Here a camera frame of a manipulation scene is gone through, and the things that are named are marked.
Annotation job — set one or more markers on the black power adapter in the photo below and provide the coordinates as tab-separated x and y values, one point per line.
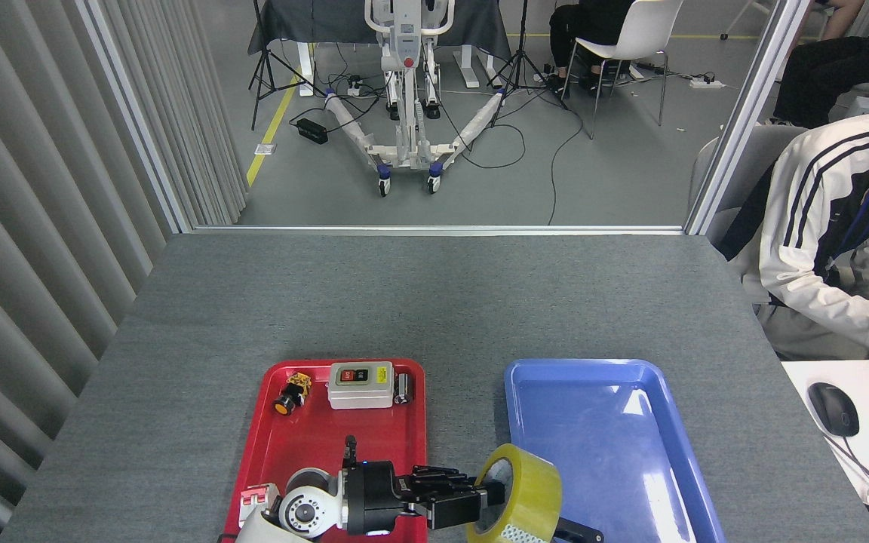
312	131

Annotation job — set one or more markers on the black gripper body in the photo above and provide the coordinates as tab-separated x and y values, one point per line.
374	498

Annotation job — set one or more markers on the white wheeled stand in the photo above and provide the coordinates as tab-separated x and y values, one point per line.
408	90

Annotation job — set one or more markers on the table with black cloth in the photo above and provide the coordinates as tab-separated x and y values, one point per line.
329	19

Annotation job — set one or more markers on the black computer mouse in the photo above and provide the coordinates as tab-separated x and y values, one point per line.
833	409

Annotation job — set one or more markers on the person in black trousers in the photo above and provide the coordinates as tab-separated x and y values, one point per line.
834	72

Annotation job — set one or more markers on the white plastic chair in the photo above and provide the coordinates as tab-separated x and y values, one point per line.
642	34

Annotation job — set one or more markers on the silver frame rail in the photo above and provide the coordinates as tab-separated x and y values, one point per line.
434	229

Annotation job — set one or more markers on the grey two-button switch box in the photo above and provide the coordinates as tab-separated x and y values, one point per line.
359	391

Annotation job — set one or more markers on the blue plastic tray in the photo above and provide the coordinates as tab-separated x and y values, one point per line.
615	437

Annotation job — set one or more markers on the black yellow push button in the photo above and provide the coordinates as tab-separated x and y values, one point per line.
291	392

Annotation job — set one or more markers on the red plastic tray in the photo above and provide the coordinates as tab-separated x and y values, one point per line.
314	445

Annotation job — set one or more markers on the yellow tape roll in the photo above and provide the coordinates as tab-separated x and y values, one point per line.
532	483

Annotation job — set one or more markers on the white desk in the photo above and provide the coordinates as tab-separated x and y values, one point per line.
812	452

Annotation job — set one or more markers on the white power strip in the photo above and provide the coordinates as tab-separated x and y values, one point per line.
706	83

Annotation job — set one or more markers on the white circuit breaker red lever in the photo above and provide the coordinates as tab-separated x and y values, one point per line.
257	498

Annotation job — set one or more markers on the white floor plate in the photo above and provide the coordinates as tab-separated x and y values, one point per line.
265	149

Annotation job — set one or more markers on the grey office chair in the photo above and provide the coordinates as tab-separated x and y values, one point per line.
744	158

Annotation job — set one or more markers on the black tripod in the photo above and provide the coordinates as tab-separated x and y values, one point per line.
521	60
268	68

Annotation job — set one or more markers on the silver frame post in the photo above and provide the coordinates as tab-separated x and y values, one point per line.
744	113
136	121

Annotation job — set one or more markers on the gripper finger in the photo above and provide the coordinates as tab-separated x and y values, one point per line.
581	531
442	477
457	509

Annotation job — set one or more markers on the person on white chair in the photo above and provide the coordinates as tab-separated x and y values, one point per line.
578	26

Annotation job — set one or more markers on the person in white jacket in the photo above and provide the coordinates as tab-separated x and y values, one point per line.
796	249

